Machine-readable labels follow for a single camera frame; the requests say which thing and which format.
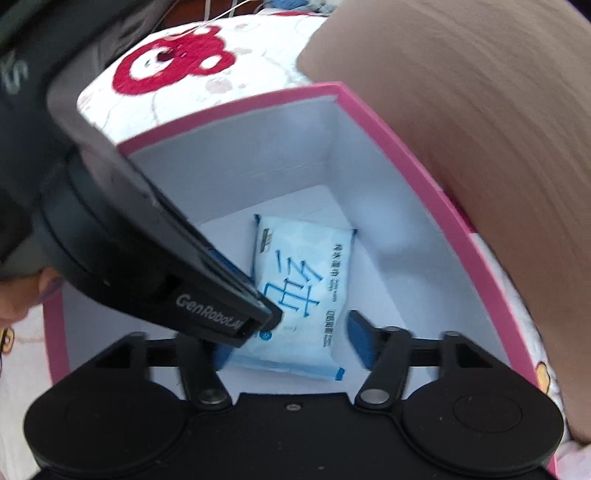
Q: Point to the pink cardboard box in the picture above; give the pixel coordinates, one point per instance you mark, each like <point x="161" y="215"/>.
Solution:
<point x="300" y="152"/>

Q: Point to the brown pillow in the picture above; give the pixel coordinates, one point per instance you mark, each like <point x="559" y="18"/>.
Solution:
<point x="461" y="115"/>

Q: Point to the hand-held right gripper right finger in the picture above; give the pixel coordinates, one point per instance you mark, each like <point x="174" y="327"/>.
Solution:
<point x="362" y="339"/>

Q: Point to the light blue wet wipe packet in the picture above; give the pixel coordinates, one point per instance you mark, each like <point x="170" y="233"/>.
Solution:
<point x="304" y="295"/>

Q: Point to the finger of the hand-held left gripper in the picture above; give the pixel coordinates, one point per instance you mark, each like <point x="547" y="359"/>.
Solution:
<point x="231" y="281"/>
<point x="207" y="314"/>

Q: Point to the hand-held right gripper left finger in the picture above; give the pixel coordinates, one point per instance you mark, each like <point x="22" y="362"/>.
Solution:
<point x="221" y="358"/>

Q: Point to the person's left hand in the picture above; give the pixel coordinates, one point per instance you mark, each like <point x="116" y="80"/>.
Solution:
<point x="27" y="300"/>

